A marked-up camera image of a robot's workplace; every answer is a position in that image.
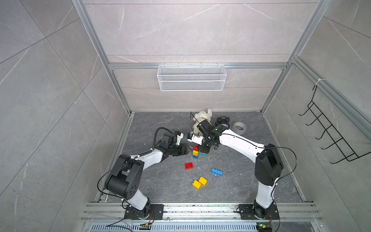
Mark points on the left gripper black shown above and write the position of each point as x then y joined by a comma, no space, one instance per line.
184,151

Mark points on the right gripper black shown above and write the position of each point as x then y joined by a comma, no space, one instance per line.
205,150

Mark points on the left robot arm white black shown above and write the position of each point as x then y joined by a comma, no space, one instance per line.
124,179

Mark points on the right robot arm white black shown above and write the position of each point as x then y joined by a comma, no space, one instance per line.
268,163

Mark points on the small red lego brick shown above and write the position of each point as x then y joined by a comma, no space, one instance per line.
189,166

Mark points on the long blue lego brick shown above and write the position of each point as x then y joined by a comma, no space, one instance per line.
217,172

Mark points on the black alarm clock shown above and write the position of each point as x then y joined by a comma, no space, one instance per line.
224,121

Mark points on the white plush dog toy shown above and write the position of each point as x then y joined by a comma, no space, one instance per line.
200,117

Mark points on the grey tape roll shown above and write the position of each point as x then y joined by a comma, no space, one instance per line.
239,128

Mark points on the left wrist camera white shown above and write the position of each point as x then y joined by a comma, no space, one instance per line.
178,137

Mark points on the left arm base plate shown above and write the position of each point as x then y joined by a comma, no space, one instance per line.
153,211

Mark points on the white wire mesh basket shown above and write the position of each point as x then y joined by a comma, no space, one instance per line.
191,77

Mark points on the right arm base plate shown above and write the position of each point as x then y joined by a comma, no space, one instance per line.
253,211

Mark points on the aluminium mounting rail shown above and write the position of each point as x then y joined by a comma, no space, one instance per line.
291,212

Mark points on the black wire hook rack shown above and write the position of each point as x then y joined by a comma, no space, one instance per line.
337,140

